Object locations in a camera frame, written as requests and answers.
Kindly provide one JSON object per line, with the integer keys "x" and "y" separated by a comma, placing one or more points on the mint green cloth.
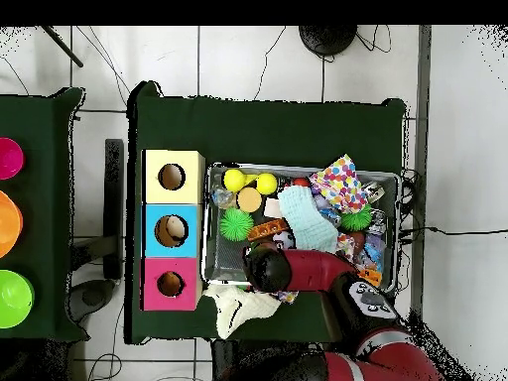
{"x": 307, "y": 218}

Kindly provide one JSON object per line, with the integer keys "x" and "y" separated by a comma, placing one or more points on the colourful polka dot cloth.
{"x": 341, "y": 182}
{"x": 287, "y": 297}

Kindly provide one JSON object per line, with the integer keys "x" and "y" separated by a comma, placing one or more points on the cream knitted cloth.
{"x": 246, "y": 305}

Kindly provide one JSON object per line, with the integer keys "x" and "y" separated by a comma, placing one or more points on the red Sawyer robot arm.
{"x": 317, "y": 270}

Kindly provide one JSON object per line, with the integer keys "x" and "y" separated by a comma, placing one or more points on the shallow mesh bin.
{"x": 226, "y": 258}

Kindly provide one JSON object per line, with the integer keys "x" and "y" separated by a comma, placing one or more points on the wooden box with three holes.
{"x": 190, "y": 190}

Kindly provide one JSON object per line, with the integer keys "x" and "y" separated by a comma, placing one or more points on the orange round foam disc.
{"x": 249, "y": 199}

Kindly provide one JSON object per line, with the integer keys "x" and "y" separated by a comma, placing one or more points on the green spiky ball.
{"x": 236, "y": 224}

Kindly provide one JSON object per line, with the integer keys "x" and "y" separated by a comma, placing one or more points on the orange toy brick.
{"x": 371, "y": 277}
{"x": 270, "y": 230}

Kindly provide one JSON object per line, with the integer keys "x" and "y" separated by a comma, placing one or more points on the smooth yellow ball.
{"x": 266, "y": 183}

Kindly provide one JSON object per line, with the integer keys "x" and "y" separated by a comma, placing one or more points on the yellow tennis ball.
{"x": 234, "y": 180}

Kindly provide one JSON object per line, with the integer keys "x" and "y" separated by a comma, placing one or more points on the dark green tablecloth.
{"x": 278, "y": 131}

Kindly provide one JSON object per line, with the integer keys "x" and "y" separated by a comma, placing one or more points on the black upright panel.
{"x": 114, "y": 198}

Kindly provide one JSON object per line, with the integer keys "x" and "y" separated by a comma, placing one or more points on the dark grey rounded base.
{"x": 93, "y": 295}

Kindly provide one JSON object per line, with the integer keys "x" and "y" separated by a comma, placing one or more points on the black round stand base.
{"x": 327, "y": 39}

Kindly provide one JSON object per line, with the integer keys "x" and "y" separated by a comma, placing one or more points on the dark green cloth side table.
{"x": 43, "y": 222}

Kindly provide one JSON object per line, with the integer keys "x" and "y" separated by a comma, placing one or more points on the orange plastic bowl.
{"x": 8, "y": 224}

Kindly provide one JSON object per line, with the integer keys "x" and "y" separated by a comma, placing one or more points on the pink plastic bowl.
{"x": 10, "y": 158}

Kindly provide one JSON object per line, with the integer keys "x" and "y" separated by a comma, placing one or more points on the black pole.
{"x": 63, "y": 46}

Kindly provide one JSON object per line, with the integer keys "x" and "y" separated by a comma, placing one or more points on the green plastic bowl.
{"x": 14, "y": 299}

